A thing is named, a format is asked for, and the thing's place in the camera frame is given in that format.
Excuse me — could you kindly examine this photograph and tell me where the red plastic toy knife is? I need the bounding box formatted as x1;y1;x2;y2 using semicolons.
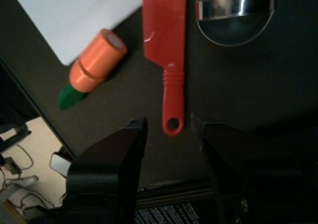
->
142;0;189;138

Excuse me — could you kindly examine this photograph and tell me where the white cutting board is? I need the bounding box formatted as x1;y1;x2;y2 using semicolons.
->
8;0;145;67

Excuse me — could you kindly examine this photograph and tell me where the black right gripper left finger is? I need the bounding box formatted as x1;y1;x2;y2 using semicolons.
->
62;115;150;224

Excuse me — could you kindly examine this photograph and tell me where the white power adapter box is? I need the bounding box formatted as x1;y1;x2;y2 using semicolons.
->
48;152;74;178

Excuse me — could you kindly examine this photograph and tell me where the orange toy carrot sushi roll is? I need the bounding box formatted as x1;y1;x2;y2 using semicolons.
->
58;28;130;112

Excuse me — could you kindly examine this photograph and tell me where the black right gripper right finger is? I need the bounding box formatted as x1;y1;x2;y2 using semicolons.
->
190;111;318;224

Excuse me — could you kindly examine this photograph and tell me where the black cable on floor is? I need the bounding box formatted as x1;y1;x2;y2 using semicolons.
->
0;143;58;210

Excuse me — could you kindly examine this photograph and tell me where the black plate with shiny rim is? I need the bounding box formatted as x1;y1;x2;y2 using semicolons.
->
194;0;277;47

